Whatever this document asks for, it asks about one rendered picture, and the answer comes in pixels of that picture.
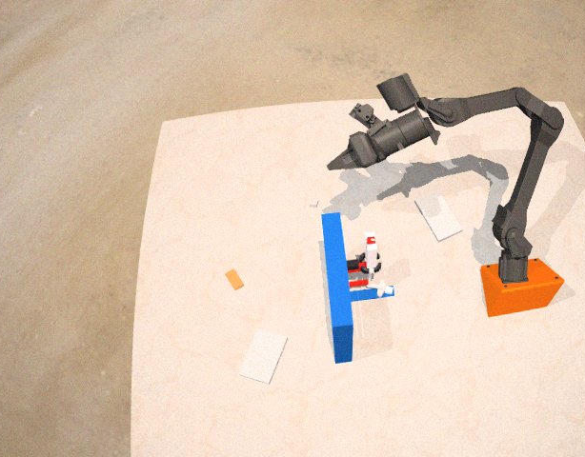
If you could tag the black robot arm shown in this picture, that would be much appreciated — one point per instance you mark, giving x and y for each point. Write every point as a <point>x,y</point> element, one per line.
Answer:
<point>547,122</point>

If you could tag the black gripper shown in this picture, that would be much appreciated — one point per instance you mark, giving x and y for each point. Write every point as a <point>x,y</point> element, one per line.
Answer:
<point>364,150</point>

